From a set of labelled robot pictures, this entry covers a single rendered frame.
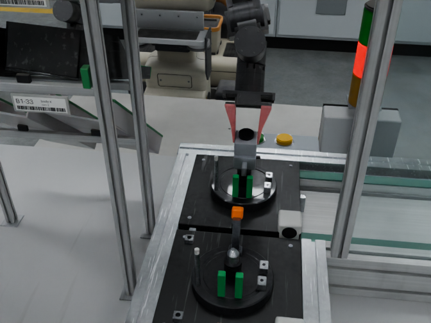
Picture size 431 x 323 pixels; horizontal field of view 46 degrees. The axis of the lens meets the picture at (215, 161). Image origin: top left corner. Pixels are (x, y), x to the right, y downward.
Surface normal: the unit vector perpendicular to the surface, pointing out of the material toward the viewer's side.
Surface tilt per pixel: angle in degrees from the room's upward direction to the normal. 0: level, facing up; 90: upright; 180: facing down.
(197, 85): 98
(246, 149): 94
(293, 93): 0
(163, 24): 90
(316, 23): 90
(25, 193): 0
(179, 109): 0
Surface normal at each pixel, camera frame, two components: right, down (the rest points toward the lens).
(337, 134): -0.12, 0.58
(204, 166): 0.00, -0.81
